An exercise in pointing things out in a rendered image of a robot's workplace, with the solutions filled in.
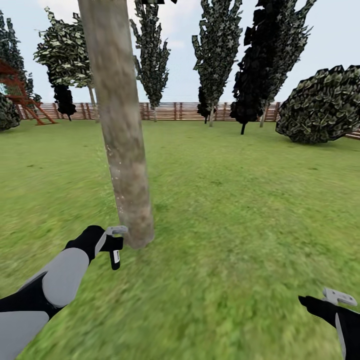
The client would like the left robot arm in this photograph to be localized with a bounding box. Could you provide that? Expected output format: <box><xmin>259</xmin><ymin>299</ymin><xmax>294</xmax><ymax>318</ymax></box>
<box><xmin>0</xmin><ymin>225</ymin><xmax>128</xmax><ymax>360</ymax></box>

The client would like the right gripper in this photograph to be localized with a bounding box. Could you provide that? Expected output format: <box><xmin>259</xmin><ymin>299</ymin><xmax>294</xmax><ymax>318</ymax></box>
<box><xmin>298</xmin><ymin>296</ymin><xmax>339</xmax><ymax>324</ymax></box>

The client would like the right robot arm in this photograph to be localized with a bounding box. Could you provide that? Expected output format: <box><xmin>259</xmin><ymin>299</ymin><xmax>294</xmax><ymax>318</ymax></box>
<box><xmin>298</xmin><ymin>287</ymin><xmax>360</xmax><ymax>360</ymax></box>

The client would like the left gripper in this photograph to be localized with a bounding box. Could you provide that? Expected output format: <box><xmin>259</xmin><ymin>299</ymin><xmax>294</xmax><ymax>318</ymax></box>
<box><xmin>102</xmin><ymin>236</ymin><xmax>125</xmax><ymax>252</ymax></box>

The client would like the pesticide atomizer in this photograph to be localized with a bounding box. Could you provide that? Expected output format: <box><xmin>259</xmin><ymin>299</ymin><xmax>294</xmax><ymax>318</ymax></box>
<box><xmin>109</xmin><ymin>250</ymin><xmax>121</xmax><ymax>270</ymax></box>

